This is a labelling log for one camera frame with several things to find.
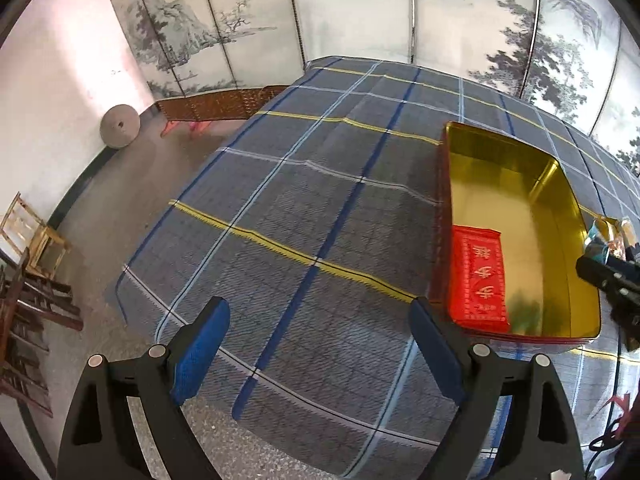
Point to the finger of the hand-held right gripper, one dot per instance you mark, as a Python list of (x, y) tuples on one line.
[(600, 272)]

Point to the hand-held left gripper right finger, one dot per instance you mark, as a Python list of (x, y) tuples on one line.
[(437, 355)]

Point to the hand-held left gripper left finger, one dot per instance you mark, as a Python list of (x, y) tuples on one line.
[(200, 355)]

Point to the teal and gold snack packet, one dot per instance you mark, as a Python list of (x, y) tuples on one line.
[(600, 240)]

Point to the red tin box gold inside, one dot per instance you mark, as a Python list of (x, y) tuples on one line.
[(500, 185)]

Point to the red patterned packet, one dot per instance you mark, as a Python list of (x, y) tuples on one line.
[(480, 280)]

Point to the dark wooden chair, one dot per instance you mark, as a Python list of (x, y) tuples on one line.
[(20, 380), (45, 305)]

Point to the blue plaid cloth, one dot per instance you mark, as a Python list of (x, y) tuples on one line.
[(300, 210)]

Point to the light wooden chair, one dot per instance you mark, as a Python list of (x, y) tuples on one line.
[(42, 245)]

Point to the red plastic stool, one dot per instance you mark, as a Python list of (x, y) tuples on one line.
[(167, 129)]

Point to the round stone disc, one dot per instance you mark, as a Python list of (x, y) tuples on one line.
[(120, 126)]

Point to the painted folding screen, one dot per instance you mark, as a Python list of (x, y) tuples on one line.
[(350, 10)]

